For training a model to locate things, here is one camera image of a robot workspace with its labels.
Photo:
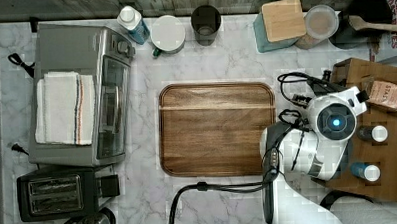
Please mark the black silver toaster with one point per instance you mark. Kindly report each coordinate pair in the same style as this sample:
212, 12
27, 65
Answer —
61, 192

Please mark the wooden drawer organizer box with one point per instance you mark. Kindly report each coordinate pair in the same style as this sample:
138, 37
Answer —
383, 155

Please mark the silver toaster oven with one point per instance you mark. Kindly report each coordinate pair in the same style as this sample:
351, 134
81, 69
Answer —
104, 54

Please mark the clear jar with plastic lid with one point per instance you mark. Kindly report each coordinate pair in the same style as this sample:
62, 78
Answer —
321, 23

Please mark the green mug with white lid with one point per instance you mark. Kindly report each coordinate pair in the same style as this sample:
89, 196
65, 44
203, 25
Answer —
167, 35

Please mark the blue shaker with white lid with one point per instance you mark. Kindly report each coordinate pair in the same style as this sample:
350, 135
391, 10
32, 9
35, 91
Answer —
366, 171

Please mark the wooden spoon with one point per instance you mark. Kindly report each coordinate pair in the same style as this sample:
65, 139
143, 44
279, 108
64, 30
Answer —
377, 25

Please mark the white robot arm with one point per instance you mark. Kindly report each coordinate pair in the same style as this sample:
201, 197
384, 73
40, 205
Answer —
317, 145

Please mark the blue white bottle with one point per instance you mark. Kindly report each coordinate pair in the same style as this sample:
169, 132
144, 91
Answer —
133, 22

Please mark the striped white dish towel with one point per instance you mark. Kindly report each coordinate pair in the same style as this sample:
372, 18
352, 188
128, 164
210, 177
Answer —
65, 108

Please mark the grey shaker with white lid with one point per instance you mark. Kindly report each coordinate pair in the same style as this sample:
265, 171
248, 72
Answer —
372, 133

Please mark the teal canister with wooden lid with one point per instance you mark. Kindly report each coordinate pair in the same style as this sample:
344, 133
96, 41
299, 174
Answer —
279, 25

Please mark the black round pot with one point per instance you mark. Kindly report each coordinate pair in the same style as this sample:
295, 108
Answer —
372, 11

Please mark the grey metal cup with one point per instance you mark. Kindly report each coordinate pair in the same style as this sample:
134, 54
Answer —
206, 22

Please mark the wooden cutting board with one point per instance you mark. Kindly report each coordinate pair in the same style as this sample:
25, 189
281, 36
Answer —
213, 129

